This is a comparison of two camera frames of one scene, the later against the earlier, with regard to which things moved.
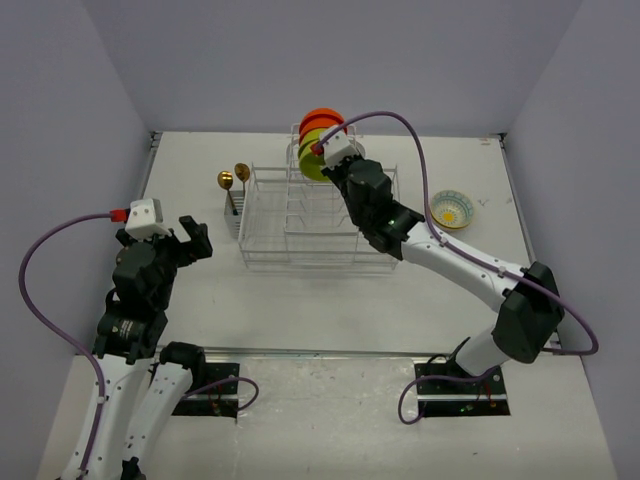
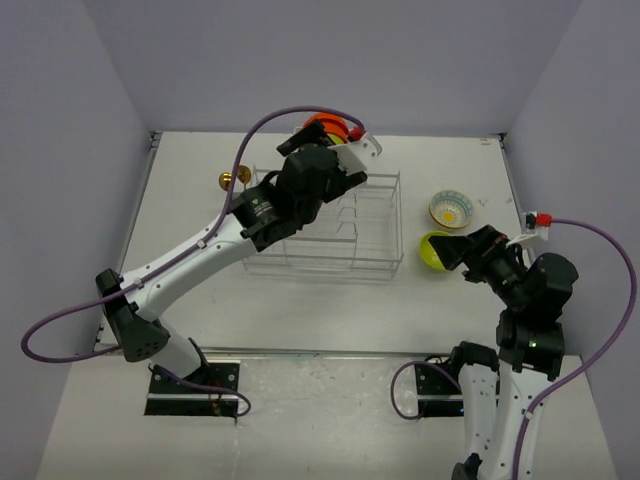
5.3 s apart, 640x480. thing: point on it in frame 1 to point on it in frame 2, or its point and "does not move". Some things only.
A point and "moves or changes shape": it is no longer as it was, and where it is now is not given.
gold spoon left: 225,180 does not move
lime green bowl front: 311,165 moves or changes shape
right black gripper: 334,171 to 478,249
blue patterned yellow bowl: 451,209 does not move
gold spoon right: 242,171 does not move
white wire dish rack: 291,224 does not move
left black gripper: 199,247 to 343,182
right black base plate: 448,398 does not move
